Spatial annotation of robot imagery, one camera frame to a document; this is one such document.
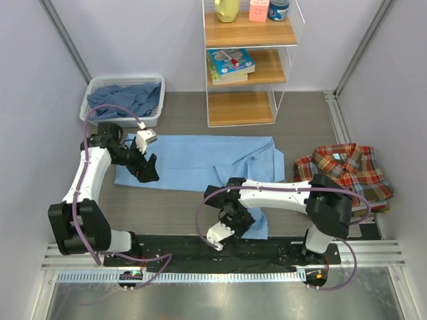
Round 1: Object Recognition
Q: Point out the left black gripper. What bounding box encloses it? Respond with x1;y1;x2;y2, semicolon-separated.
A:
111;137;159;183

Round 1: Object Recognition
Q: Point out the light blue long sleeve shirt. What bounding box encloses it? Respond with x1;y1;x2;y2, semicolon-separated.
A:
113;133;286;240

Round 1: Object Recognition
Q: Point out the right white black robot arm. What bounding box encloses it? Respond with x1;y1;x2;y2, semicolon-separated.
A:
204;174;353;265

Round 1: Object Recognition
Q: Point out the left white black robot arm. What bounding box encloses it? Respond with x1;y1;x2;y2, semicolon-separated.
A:
48;122;159;266

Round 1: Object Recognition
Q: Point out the white plastic basket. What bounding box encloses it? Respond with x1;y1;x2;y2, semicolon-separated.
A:
79;75;165;127

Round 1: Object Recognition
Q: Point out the dark blue checked shirt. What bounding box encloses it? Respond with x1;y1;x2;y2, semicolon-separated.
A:
87;82;161;117

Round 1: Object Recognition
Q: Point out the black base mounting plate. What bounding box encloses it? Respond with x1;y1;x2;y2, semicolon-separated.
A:
103;233;342;271

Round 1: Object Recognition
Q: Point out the green book underneath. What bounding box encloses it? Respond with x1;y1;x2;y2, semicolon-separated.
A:
207;59;248;85

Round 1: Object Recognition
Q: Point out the red plaid folded shirt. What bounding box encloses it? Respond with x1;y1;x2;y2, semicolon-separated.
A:
294;143;395;203

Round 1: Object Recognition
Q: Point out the red white marker pen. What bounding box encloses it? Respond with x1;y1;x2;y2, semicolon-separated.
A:
222;50;240;67

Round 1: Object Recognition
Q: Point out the yellow bottle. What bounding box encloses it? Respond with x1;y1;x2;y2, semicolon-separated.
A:
214;0;240;23

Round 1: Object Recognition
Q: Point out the pink box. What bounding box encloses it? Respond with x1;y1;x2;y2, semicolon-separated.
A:
249;0;270;22

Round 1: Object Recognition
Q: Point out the blue tin can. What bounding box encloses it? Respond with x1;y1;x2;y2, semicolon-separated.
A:
268;0;290;21

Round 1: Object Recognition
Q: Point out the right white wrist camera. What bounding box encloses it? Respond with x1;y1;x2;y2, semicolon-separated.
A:
206;222;235;251

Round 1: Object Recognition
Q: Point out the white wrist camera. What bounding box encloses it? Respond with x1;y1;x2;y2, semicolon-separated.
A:
135;122;157;154
206;222;235;251

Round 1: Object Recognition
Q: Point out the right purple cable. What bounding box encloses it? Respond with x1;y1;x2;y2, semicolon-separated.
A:
194;185;372;292

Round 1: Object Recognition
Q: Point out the purple cable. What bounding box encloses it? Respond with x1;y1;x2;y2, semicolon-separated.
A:
71;104;173;289
194;185;372;292

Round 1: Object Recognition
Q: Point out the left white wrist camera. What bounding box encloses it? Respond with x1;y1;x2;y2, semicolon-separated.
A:
135;122;157;154

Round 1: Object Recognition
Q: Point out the white slotted cable duct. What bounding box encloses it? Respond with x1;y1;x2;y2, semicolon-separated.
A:
56;269;306;284

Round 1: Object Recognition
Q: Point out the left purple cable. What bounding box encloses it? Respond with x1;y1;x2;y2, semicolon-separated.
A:
71;104;173;289

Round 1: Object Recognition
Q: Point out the white wire wooden shelf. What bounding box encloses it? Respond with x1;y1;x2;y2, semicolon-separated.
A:
201;1;305;127

